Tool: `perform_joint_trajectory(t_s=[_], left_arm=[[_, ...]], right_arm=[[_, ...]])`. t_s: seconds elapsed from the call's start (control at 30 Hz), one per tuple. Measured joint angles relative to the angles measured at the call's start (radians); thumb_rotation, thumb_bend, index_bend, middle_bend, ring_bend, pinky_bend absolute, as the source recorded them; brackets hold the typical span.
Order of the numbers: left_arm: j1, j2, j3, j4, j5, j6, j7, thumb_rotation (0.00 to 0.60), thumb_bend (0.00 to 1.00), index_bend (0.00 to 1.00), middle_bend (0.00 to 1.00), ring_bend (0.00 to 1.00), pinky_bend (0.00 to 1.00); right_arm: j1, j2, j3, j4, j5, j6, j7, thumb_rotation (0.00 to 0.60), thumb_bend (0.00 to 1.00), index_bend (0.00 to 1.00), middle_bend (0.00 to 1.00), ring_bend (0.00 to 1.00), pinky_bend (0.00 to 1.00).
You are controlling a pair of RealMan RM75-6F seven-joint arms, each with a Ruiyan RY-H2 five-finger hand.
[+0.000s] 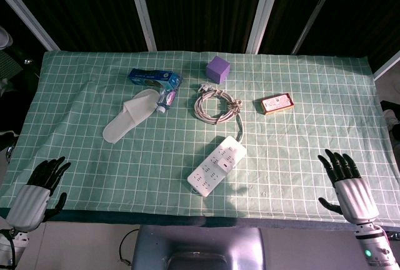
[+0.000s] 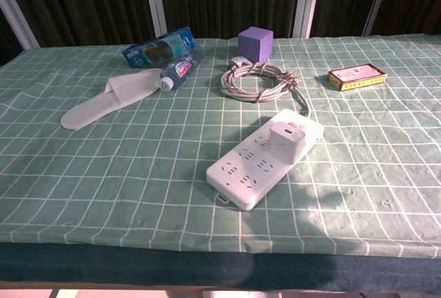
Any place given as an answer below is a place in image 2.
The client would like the white plug adapter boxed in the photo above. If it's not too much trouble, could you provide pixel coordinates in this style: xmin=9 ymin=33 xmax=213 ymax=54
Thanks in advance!
xmin=267 ymin=120 xmax=308 ymax=166

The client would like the white power strip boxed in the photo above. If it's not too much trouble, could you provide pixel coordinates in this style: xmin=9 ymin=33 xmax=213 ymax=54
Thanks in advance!
xmin=205 ymin=108 xmax=325 ymax=212

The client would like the clear plastic water bottle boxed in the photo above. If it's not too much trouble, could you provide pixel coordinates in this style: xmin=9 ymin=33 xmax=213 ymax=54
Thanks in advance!
xmin=159 ymin=52 xmax=202 ymax=92

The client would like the green checked tablecloth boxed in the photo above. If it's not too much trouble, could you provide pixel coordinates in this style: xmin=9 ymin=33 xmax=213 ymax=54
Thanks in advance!
xmin=0 ymin=33 xmax=441 ymax=259

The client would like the blue snack package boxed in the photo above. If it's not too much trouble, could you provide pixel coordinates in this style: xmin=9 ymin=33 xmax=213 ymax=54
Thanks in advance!
xmin=121 ymin=26 xmax=200 ymax=69

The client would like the yellow red small box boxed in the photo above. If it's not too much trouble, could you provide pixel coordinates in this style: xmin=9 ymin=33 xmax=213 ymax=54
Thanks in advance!
xmin=327 ymin=63 xmax=388 ymax=92

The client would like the white disposable slipper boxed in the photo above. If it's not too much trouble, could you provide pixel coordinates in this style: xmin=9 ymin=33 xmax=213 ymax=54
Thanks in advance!
xmin=61 ymin=68 xmax=164 ymax=131

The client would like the grey cable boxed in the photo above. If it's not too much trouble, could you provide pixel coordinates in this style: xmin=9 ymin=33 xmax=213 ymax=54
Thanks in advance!
xmin=220 ymin=56 xmax=311 ymax=120

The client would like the purple foam cube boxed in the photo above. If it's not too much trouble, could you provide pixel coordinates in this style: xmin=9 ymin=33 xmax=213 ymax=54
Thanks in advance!
xmin=237 ymin=26 xmax=274 ymax=63

